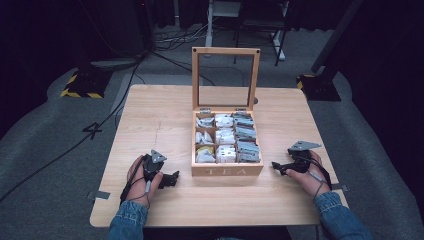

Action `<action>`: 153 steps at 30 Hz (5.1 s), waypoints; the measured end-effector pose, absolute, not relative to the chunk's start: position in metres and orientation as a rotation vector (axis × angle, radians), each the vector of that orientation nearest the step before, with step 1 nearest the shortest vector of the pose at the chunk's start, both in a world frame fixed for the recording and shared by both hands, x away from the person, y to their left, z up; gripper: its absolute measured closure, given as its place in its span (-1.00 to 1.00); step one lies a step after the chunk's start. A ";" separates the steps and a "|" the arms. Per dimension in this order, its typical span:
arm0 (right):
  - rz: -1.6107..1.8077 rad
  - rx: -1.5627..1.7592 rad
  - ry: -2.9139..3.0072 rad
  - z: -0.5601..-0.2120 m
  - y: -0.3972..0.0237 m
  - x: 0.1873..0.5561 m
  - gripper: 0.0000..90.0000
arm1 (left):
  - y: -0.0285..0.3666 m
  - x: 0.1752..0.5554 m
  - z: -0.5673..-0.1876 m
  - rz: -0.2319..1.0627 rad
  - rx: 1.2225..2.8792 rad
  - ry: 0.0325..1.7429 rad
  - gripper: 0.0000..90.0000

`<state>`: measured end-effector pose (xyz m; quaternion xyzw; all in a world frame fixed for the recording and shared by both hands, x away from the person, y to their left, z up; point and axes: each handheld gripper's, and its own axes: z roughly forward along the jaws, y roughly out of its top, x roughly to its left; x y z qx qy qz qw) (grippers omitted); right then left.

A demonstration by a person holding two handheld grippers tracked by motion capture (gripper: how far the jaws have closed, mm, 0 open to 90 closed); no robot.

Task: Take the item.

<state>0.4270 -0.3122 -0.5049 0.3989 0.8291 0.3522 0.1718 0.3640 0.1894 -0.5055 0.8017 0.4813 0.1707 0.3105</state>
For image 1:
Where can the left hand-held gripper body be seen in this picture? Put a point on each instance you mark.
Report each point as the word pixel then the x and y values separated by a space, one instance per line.
pixel 153 163

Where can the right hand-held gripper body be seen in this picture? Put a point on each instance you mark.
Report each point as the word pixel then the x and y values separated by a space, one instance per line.
pixel 300 156

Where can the wooden tea box with lid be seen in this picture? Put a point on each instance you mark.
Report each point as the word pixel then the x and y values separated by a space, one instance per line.
pixel 200 170

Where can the person's right hand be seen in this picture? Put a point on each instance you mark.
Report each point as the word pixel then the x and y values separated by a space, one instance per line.
pixel 310 181

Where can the person's left hand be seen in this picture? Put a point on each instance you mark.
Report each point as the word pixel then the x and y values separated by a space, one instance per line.
pixel 138 186

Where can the yellow tea sachet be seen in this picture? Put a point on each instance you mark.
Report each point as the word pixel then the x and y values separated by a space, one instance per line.
pixel 204 154

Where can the row of grey tea packets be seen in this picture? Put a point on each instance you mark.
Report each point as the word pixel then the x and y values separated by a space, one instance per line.
pixel 246 140

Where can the group of white tea sachets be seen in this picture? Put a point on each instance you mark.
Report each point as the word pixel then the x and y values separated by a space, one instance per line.
pixel 204 137

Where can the grey tape strip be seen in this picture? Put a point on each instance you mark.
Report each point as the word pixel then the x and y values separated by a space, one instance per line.
pixel 100 195
pixel 340 187

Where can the row of white tea packets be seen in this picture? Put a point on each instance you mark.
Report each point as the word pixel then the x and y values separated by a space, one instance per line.
pixel 225 137

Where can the black stand base hazard tape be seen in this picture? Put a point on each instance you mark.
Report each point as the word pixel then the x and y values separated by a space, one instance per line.
pixel 86 83
pixel 320 90

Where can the black metal chair frame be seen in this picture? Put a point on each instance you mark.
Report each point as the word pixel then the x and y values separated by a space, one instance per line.
pixel 281 43

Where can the black slanted stand post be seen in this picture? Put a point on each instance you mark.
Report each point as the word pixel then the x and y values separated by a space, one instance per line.
pixel 336 33

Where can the white desk frame leg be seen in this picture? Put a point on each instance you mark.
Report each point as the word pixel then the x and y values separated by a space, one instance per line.
pixel 210 30

